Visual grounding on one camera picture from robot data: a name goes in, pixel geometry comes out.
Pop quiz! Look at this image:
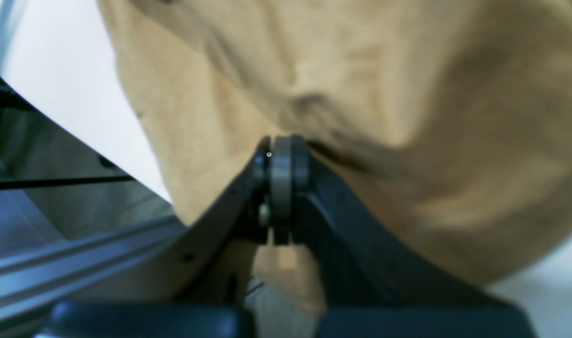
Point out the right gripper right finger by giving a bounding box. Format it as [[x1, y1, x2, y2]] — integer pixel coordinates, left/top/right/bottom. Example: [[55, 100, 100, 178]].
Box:
[[292, 136, 535, 338]]

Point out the tan brown t-shirt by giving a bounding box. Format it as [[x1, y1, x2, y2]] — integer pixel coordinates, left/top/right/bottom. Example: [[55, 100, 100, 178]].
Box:
[[97, 0, 572, 320]]

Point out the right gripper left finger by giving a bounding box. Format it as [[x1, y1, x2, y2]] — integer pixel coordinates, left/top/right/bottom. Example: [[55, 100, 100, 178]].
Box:
[[37, 137, 294, 338]]

